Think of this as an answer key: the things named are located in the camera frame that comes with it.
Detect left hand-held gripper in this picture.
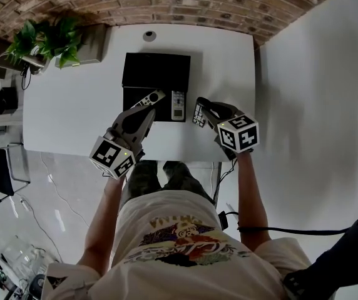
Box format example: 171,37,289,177
88,106,157,180

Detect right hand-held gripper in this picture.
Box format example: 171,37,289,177
197,97,260,161

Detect black remote control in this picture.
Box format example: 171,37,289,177
192,102,207,128

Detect beige remote control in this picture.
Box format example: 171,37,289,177
128,88,166,112

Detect black box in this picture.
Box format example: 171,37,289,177
121,52,192,123

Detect person's right forearm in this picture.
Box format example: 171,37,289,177
233,150,272,246

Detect person's left forearm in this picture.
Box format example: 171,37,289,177
77,175,126,274

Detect dark camouflage trousers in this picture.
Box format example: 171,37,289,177
121,160,216,209

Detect silver desk lamp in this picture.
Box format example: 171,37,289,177
0,51,50,86

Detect green potted plant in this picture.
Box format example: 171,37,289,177
5,17,84,70

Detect black desk organizer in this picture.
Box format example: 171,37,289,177
0,86,19,116

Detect white printed t-shirt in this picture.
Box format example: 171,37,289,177
41,189,313,300

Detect white floor cable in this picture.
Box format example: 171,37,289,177
39,151,89,228

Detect thick black cable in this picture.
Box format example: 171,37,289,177
237,225,352,236

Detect black shoulder strap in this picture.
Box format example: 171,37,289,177
282,209,358,300

